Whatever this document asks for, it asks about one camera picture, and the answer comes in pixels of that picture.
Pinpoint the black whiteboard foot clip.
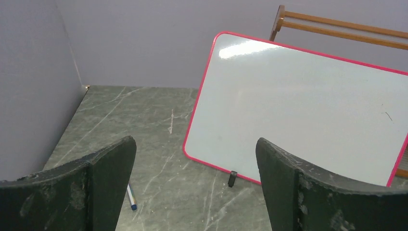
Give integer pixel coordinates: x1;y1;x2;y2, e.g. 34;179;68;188
228;171;237;188

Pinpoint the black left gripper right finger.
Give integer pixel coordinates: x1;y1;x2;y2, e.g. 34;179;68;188
255;138;408;231

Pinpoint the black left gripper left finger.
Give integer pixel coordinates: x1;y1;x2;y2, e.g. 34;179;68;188
0;136;137;231

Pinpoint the orange wooden shelf rack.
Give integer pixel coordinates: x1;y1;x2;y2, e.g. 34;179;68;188
268;4;408;179

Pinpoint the white blue whiteboard marker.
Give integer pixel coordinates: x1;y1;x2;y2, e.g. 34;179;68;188
127;183;138;211

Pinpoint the pink framed whiteboard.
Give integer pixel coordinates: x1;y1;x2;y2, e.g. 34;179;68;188
183;32;408;186

